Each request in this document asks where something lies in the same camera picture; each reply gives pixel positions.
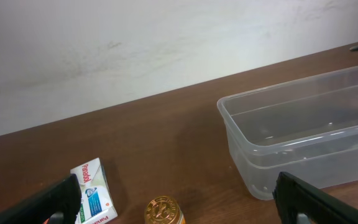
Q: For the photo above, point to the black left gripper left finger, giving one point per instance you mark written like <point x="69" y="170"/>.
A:
<point x="59" y="203"/>

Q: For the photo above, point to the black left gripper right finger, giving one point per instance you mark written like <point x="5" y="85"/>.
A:
<point x="299" y="202"/>

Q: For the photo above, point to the white Panadol medicine box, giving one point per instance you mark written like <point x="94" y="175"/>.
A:
<point x="96" y="206"/>

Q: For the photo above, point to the clear plastic container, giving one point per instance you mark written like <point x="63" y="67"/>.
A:
<point x="307" y="127"/>

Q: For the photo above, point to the gold lid balm jar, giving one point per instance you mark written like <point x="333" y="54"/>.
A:
<point x="163" y="210"/>

